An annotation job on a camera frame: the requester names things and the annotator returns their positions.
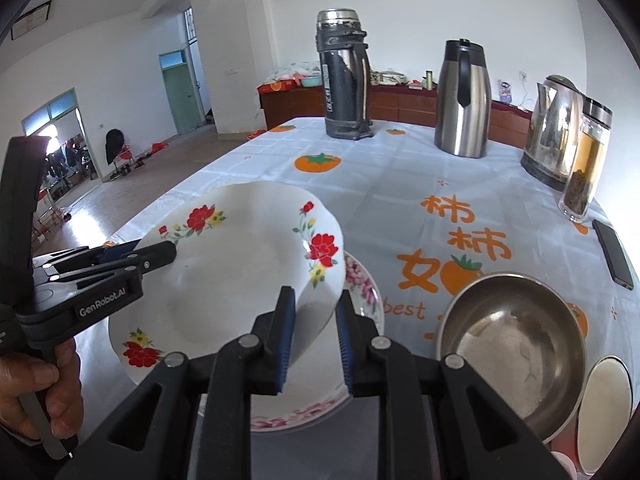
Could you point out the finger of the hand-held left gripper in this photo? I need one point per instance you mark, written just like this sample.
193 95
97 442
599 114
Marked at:
120 251
155 257

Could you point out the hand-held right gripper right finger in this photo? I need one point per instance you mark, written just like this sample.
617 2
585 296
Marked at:
346 350

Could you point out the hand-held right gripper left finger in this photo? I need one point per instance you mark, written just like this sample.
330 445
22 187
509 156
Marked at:
286 340

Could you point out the white plate with pink flowers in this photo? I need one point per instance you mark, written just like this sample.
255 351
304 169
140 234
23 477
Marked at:
362 290

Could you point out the white plate with red flowers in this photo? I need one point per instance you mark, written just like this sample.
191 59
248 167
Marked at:
225 285

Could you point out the stainless steel bowl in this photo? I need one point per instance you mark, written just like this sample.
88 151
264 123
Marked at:
510 350

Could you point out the white enamel bowl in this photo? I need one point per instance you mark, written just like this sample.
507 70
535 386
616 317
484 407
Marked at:
605 410

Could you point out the person's left hand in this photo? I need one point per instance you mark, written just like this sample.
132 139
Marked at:
30 375

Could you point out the black stroller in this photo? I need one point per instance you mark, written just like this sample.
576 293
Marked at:
116 147

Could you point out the red item on floor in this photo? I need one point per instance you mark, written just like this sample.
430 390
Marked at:
159 147

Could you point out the blue interior window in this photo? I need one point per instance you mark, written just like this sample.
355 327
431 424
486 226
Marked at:
47 112

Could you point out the green door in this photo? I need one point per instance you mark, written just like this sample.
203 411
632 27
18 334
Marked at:
179 95

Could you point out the brown wooden sideboard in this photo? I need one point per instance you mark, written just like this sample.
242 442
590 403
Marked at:
295 105

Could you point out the red printed box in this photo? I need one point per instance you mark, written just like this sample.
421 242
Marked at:
277 86

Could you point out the barred transom window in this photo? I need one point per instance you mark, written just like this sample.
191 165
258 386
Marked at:
188 27

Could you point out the mesh food cover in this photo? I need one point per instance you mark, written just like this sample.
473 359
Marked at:
292 69

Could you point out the green plastic basin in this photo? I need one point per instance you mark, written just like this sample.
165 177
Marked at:
311 80

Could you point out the dark grey thermos flask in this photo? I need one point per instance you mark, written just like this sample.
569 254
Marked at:
342 85

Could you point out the small green bottle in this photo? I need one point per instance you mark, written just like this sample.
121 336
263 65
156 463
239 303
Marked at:
428 80

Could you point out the black smartphone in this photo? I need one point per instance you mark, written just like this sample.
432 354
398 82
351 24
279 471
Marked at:
612 255

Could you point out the stainless steel electric kettle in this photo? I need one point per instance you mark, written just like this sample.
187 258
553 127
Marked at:
550 135

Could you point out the glass tea bottle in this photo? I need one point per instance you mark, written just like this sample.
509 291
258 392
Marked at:
585 170

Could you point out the blue white packet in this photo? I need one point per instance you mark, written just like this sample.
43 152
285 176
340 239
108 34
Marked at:
505 91

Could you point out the framed wall picture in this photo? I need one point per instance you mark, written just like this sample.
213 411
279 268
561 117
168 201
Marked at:
30 20

